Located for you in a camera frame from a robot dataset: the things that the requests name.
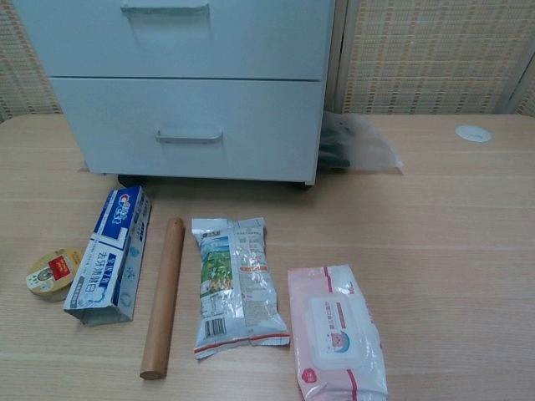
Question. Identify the round yellow tin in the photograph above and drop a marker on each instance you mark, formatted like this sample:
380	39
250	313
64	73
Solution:
50	275

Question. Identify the silver green snack bag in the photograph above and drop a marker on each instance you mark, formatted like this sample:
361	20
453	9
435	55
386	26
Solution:
234	284

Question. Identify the clear plastic bag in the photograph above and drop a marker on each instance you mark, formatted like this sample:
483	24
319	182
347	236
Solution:
376	146

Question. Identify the blue white toothpaste box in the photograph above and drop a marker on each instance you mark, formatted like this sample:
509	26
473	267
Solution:
106	259

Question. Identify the woven folding screen panel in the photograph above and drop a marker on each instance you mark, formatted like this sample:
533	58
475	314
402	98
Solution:
21	62
426	54
527	83

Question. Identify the pink wet wipes pack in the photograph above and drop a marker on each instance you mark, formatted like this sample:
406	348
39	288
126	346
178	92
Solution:
334	330

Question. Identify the white drawer cabinet body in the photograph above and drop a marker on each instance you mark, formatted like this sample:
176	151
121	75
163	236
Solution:
188	78

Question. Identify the wooden rolling pin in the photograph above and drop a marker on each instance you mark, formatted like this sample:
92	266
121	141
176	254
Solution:
164	292

